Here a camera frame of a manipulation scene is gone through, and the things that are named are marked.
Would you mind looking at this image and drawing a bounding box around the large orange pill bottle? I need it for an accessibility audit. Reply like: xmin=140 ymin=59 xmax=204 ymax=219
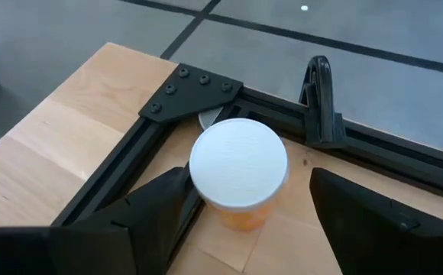
xmin=189 ymin=117 xmax=289 ymax=232

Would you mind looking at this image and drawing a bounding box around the black plastic arch bracket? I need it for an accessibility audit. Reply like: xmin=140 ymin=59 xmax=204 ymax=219
xmin=299 ymin=55 xmax=348 ymax=149

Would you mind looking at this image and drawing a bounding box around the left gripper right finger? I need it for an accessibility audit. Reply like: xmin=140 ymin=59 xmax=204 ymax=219
xmin=309 ymin=167 xmax=443 ymax=275

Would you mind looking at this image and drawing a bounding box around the black aluminium table frame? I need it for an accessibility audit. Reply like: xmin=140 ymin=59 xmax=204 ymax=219
xmin=51 ymin=63 xmax=443 ymax=230

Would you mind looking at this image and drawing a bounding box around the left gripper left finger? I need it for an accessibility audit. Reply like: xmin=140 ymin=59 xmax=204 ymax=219
xmin=49 ymin=166 xmax=203 ymax=275

